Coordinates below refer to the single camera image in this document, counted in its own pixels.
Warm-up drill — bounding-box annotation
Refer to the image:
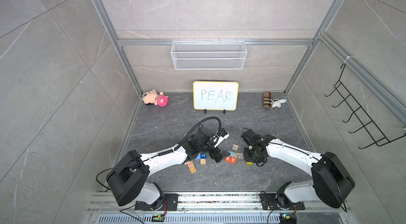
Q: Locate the yellow framed whiteboard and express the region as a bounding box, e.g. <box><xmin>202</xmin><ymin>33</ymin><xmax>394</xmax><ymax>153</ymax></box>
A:
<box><xmin>193</xmin><ymin>81</ymin><xmax>239</xmax><ymax>111</ymax></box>

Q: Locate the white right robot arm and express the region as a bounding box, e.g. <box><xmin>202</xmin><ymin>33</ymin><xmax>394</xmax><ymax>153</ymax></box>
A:
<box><xmin>241</xmin><ymin>128</ymin><xmax>355</xmax><ymax>212</ymax></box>

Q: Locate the plaid white plush toy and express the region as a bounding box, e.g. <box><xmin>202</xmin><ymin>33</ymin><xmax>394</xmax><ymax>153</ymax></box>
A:
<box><xmin>263</xmin><ymin>91</ymin><xmax>287</xmax><ymax>109</ymax></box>

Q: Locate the pink Z block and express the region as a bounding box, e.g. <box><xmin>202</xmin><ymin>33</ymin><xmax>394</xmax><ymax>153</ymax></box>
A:
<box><xmin>187</xmin><ymin>161</ymin><xmax>194</xmax><ymax>168</ymax></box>

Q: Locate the orange wooden block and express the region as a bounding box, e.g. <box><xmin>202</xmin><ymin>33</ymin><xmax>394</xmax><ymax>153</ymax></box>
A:
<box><xmin>189</xmin><ymin>166</ymin><xmax>196</xmax><ymax>174</ymax></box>

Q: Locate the white wire mesh basket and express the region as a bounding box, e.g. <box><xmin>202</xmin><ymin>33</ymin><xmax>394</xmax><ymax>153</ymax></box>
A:
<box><xmin>171</xmin><ymin>41</ymin><xmax>247</xmax><ymax>70</ymax></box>

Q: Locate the pink striped plush pig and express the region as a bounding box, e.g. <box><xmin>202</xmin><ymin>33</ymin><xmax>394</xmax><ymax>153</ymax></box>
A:
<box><xmin>142</xmin><ymin>90</ymin><xmax>169</xmax><ymax>107</ymax></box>

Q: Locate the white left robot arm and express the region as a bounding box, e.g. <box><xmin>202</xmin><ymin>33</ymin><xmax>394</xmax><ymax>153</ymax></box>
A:
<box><xmin>106</xmin><ymin>126</ymin><xmax>229</xmax><ymax>210</ymax></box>

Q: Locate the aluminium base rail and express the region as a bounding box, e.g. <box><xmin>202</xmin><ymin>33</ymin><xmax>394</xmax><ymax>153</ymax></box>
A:
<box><xmin>85</xmin><ymin>191</ymin><xmax>356</xmax><ymax>224</ymax></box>

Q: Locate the black wire hook rack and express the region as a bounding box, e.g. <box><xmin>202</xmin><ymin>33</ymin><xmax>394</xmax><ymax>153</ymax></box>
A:
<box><xmin>324</xmin><ymin>63</ymin><xmax>406</xmax><ymax>150</ymax></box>

